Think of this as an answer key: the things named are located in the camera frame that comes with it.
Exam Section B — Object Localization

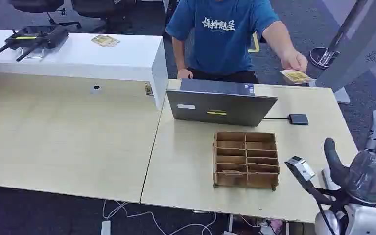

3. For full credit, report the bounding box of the person's right hand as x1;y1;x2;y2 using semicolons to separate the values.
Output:
177;68;194;80

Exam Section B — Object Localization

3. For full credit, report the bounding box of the person's left hand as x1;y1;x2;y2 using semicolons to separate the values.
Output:
280;48;309;74

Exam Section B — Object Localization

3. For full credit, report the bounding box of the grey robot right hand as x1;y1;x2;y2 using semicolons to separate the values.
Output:
323;108;376;206

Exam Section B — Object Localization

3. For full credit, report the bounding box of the yellow printed card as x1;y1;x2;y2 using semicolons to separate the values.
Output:
280;69;314;85

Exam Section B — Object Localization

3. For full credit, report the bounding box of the silver pole with round base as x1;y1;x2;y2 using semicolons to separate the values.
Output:
309;0;369;70

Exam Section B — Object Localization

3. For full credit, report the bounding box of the grey laptop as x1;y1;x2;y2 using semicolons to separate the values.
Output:
166;78;279;127

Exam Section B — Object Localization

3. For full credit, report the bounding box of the person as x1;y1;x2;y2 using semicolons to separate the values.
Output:
165;0;281;84

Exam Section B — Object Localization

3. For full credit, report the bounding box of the small black flat device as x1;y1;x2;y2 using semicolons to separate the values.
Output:
288;113;309;126

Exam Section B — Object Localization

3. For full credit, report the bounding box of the grey panel stand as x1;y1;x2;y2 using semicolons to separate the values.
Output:
308;0;376;105

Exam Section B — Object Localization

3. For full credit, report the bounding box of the yellow cards pile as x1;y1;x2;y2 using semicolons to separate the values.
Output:
90;34;121;48

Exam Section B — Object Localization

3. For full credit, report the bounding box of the black office chair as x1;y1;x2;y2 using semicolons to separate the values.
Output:
8;0;82;30
70;0;138;34

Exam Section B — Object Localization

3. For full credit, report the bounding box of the pink object under desk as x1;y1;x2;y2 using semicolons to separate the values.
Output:
270;219;283;235

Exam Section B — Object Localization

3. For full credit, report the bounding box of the wooden card box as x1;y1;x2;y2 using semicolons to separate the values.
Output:
212;130;280;191

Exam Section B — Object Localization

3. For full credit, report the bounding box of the white raised shelf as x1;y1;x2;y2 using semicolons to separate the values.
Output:
0;29;169;110

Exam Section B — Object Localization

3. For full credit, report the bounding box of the black router with antennas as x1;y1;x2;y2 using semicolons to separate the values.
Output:
0;25;69;63

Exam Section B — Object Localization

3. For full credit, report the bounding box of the clear router stand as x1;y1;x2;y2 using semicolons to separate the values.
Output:
21;47;45;60

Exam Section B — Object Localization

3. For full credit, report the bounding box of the white power strip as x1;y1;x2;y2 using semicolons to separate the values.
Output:
100;220;112;235

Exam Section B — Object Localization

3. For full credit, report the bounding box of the yellow frame object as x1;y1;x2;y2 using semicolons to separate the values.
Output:
247;31;260;53

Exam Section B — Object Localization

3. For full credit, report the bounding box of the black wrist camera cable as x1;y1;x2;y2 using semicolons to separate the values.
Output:
305;180;339;235

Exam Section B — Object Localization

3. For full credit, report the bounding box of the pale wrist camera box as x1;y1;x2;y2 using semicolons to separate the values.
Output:
284;155;316;186

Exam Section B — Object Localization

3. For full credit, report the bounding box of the white cable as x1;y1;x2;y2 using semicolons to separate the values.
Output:
102;199;218;235

